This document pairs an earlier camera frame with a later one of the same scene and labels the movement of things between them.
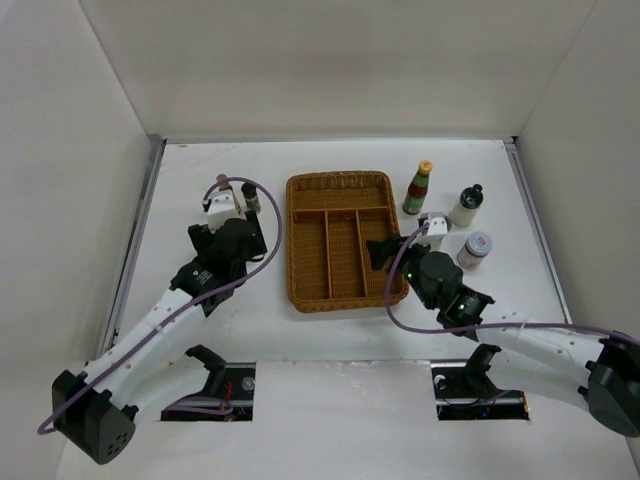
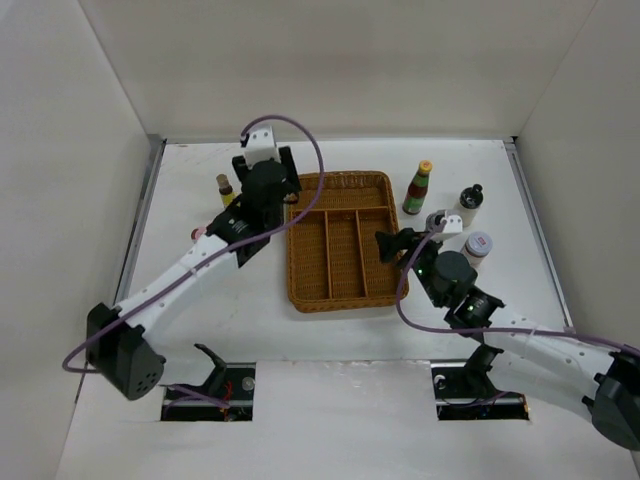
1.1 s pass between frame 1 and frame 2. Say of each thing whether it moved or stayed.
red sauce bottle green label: stayed
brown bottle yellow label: stayed
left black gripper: moved
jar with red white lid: stayed
